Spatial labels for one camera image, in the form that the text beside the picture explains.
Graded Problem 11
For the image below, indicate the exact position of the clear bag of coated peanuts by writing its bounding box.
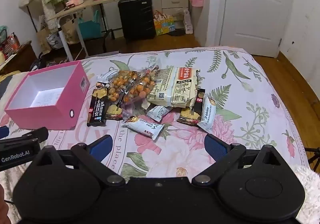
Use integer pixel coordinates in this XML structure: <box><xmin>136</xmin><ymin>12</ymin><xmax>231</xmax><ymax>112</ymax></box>
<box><xmin>107</xmin><ymin>70</ymin><xmax>140</xmax><ymax>103</ymax></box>
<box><xmin>122</xmin><ymin>68</ymin><xmax>161</xmax><ymax>105</ymax></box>

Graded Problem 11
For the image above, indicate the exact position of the black tripod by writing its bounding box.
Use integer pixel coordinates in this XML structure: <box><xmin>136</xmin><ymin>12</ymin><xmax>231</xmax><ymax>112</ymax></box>
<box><xmin>304</xmin><ymin>147</ymin><xmax>320</xmax><ymax>172</ymax></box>

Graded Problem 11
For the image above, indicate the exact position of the rice cracker packet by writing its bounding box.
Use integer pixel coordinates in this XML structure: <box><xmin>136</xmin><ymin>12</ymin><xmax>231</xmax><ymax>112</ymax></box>
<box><xmin>147</xmin><ymin>67</ymin><xmax>201</xmax><ymax>109</ymax></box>

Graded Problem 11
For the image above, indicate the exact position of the brown paper bag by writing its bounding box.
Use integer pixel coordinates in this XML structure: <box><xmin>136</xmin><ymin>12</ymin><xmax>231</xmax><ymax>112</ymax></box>
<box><xmin>37</xmin><ymin>24</ymin><xmax>54</xmax><ymax>55</ymax></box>
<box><xmin>61</xmin><ymin>18</ymin><xmax>81</xmax><ymax>45</ymax></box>

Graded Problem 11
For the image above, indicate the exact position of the pink cardboard box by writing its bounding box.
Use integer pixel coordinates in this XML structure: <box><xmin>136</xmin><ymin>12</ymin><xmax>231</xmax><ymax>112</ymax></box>
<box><xmin>4</xmin><ymin>60</ymin><xmax>90</xmax><ymax>130</ymax></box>

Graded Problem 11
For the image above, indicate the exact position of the floral bed sheet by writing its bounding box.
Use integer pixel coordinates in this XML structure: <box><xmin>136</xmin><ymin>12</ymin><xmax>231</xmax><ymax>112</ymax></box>
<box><xmin>0</xmin><ymin>48</ymin><xmax>308</xmax><ymax>224</ymax></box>

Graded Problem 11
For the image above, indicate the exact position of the wooden-top side table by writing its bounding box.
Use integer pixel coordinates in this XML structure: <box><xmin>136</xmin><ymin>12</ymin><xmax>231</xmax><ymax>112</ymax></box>
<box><xmin>47</xmin><ymin>0</ymin><xmax>127</xmax><ymax>62</ymax></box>

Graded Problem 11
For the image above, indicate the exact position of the white plastic bag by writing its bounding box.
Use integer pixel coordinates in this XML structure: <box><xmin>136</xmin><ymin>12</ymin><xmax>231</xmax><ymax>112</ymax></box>
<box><xmin>183</xmin><ymin>9</ymin><xmax>194</xmax><ymax>34</ymax></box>

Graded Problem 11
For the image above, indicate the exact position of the black suitcase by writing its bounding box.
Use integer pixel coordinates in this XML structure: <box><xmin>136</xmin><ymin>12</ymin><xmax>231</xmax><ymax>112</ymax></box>
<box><xmin>118</xmin><ymin>0</ymin><xmax>156</xmax><ymax>40</ymax></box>

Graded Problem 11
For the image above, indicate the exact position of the colourful cartoon gift bag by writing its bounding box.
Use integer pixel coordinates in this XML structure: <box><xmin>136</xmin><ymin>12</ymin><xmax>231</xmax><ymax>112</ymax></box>
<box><xmin>153</xmin><ymin>11</ymin><xmax>175</xmax><ymax>36</ymax></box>

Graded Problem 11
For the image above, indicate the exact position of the white fluffy rug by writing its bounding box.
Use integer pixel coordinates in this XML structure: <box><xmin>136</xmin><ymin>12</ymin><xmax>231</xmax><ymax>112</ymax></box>
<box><xmin>291</xmin><ymin>165</ymin><xmax>320</xmax><ymax>224</ymax></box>

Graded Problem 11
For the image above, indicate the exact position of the white wafer snack packet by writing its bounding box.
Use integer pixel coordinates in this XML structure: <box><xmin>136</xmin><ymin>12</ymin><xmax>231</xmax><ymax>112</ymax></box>
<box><xmin>197</xmin><ymin>96</ymin><xmax>217</xmax><ymax>135</ymax></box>
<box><xmin>97</xmin><ymin>69</ymin><xmax>118</xmax><ymax>83</ymax></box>
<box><xmin>122</xmin><ymin>115</ymin><xmax>164</xmax><ymax>140</ymax></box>
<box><xmin>146</xmin><ymin>105</ymin><xmax>173</xmax><ymax>123</ymax></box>

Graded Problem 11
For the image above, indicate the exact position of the black cracker packet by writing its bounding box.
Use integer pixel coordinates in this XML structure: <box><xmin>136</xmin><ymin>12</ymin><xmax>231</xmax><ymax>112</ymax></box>
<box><xmin>87</xmin><ymin>88</ymin><xmax>108</xmax><ymax>127</ymax></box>
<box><xmin>105</xmin><ymin>104</ymin><xmax>123</xmax><ymax>121</ymax></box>
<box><xmin>177</xmin><ymin>88</ymin><xmax>206</xmax><ymax>125</ymax></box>

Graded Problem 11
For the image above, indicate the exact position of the wooden cabinet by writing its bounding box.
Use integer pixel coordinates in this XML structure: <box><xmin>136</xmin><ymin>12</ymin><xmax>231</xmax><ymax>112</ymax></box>
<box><xmin>0</xmin><ymin>41</ymin><xmax>38</xmax><ymax>75</ymax></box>

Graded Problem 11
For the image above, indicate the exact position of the red bottle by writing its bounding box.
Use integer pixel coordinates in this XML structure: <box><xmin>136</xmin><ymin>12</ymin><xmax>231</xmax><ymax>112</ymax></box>
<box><xmin>3</xmin><ymin>34</ymin><xmax>20</xmax><ymax>54</ymax></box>

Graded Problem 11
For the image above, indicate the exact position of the teal shopping bag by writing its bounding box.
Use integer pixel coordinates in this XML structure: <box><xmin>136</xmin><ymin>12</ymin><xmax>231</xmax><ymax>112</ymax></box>
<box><xmin>78</xmin><ymin>11</ymin><xmax>102</xmax><ymax>40</ymax></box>

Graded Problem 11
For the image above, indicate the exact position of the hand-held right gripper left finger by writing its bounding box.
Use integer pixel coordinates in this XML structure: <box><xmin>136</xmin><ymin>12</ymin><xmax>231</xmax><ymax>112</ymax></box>
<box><xmin>31</xmin><ymin>135</ymin><xmax>127</xmax><ymax>188</ymax></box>

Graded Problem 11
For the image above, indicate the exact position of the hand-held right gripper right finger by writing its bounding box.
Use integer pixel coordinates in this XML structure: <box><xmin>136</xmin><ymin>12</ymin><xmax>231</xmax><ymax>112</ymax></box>
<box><xmin>191</xmin><ymin>134</ymin><xmax>287</xmax><ymax>187</ymax></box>

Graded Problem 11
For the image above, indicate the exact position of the white door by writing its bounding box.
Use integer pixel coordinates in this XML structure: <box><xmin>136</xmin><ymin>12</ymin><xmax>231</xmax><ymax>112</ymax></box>
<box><xmin>219</xmin><ymin>0</ymin><xmax>296</xmax><ymax>58</ymax></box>

